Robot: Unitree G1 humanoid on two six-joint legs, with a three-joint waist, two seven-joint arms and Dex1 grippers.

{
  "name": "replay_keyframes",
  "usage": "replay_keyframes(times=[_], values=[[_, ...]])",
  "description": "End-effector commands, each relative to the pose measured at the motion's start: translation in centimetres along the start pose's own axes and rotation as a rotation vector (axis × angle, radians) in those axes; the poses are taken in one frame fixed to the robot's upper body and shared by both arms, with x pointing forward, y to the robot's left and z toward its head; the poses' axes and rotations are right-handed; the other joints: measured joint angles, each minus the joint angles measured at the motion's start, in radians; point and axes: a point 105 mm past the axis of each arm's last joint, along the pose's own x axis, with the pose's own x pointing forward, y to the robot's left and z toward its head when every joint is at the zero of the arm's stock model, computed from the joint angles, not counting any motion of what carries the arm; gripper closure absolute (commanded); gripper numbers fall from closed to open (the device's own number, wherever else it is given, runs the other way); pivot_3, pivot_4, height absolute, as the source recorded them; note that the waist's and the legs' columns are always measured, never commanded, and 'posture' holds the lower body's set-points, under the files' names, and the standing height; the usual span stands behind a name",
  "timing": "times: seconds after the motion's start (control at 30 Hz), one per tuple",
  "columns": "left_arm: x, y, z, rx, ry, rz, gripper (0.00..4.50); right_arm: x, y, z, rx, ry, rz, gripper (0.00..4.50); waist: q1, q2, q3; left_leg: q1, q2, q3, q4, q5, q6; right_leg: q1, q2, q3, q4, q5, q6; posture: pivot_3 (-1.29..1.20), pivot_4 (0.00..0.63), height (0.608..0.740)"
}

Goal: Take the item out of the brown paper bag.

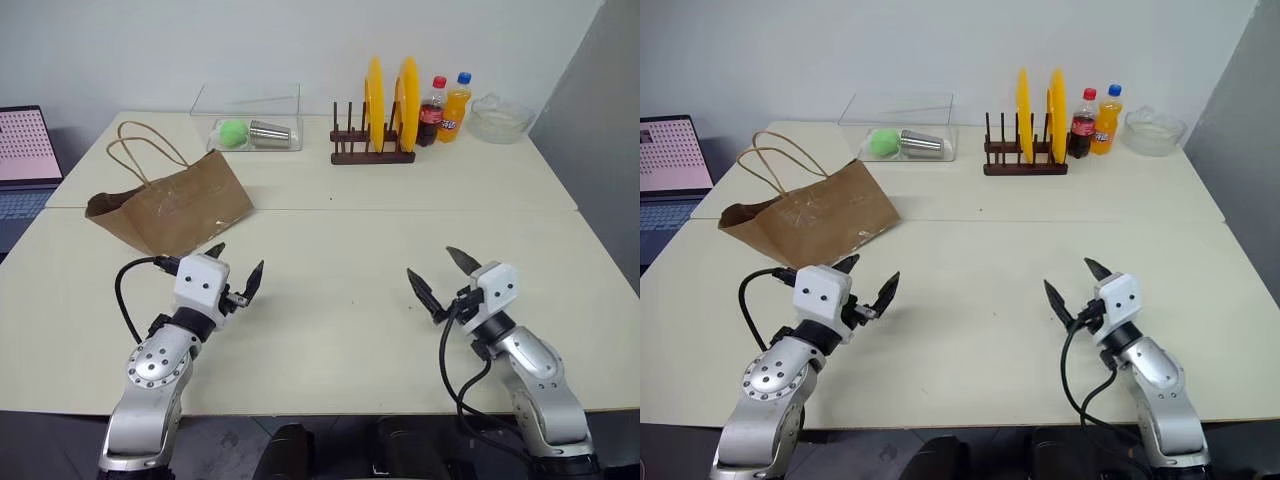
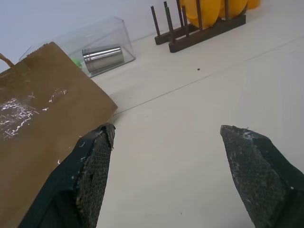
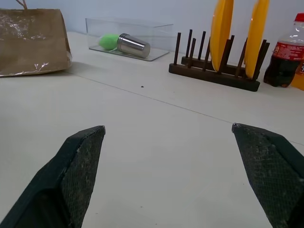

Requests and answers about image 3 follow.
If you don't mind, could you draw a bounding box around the yellow plate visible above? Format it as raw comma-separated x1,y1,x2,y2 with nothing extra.
209,0,234,72
244,0,270,78

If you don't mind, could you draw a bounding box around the dark wooden plate rack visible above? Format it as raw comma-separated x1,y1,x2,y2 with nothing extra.
168,29,271,93

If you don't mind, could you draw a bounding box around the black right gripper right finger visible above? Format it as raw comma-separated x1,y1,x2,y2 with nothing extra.
231,123,304,228

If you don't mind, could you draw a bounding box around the cola bottle red cap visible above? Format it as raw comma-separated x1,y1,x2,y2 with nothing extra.
263,13,304,87

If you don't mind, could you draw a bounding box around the orange soda bottle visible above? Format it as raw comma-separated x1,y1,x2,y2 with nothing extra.
290,58,304,91

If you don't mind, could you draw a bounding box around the stainless steel cup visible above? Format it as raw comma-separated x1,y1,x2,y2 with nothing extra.
116,33,151,59

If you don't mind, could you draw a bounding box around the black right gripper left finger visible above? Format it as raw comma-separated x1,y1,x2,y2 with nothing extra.
0,125,106,228

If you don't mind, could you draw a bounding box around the brown paper bag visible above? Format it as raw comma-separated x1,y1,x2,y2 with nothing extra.
0,0,72,78

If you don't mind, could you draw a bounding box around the clear plastic box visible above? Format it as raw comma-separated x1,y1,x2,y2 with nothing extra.
85,17,174,62

